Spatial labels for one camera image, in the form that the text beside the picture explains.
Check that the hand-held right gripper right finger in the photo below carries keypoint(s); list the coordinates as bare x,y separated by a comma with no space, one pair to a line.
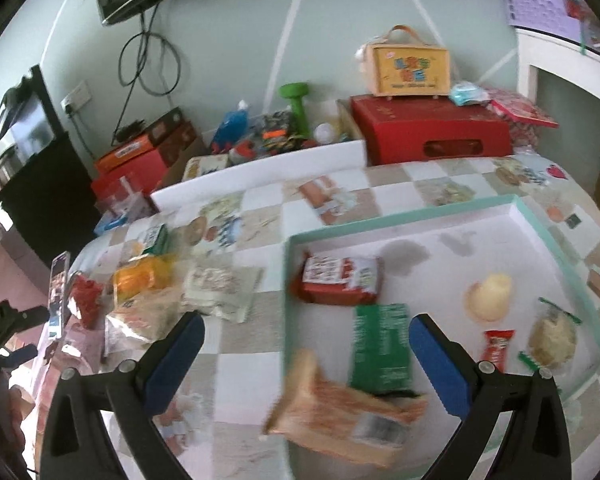
437,370

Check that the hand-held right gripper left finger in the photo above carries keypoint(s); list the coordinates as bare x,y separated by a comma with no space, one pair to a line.
172,360

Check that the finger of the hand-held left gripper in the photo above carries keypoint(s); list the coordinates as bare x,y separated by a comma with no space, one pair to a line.
22,353
15,313

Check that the pink snack packet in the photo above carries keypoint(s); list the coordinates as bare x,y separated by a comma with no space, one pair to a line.
77,352

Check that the bread bun clear packet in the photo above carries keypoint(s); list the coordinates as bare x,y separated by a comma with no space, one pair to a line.
140,315

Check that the green snack packet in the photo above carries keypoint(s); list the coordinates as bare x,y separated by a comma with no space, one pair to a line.
382,350

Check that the small red candy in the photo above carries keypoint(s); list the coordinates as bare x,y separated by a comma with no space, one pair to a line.
497,345

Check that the glossy red snack packet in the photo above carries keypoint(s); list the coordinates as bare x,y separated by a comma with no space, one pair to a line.
86,295

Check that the beige snack packet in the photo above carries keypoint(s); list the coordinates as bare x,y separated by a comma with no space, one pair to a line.
220,287

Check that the yellow snack packet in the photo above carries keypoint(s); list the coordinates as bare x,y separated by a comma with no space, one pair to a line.
140,277

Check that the yellow round pastry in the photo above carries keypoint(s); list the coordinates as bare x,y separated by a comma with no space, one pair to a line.
490,297

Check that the teal shallow cardboard box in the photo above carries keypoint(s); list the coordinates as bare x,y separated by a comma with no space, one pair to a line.
440,270

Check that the orange biscuit pack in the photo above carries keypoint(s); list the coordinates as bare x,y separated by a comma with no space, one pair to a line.
330,405

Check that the clear packet green edges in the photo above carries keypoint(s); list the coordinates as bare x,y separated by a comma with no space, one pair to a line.
552,337

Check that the white green biscuit packet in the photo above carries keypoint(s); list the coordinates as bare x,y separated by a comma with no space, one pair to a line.
157,240

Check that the dark red labelled packet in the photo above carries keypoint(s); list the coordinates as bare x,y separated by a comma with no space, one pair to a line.
340,280

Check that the clear acrylic stand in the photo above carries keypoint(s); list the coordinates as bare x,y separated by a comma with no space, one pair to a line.
59,290

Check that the black cabinet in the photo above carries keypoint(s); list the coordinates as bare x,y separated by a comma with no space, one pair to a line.
45,195

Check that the blue packet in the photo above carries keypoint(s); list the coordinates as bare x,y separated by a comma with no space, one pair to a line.
111,222

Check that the clear plastic box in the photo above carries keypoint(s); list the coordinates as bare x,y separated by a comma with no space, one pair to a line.
122,200

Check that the black countertop appliance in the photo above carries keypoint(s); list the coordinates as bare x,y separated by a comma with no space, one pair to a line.
30,125

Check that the plain red box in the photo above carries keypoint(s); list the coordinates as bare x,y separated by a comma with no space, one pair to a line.
140,170

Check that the yellow printed card box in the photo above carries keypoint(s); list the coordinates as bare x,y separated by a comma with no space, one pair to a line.
205,166

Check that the orange cardboard box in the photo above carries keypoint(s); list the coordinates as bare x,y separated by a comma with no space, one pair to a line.
127,149

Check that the white foam board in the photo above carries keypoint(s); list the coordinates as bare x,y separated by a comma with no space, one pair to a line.
260,170

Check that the black power adapter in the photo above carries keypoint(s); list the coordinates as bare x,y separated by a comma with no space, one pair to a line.
129,130

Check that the brown printed box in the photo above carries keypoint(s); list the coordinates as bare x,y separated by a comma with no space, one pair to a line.
172,132

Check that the blue plastic bottle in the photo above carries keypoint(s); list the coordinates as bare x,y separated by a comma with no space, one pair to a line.
230,127

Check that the pile of small toys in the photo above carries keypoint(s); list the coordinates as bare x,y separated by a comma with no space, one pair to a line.
275,135

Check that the red gift box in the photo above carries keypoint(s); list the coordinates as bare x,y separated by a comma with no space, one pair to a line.
405,120

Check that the open cardboard box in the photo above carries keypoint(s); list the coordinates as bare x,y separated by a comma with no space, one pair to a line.
347,120

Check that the red patterned box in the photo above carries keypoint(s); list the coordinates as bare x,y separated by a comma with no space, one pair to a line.
517,107

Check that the blue wet wipes pack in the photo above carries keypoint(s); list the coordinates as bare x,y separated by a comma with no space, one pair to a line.
470,92

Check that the green dumbbell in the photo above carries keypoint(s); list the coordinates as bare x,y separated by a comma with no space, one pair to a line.
296,105

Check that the white desk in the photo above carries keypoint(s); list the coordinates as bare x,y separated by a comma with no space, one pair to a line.
550,50

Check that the white wall socket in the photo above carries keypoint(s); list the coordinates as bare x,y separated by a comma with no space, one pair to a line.
76,96

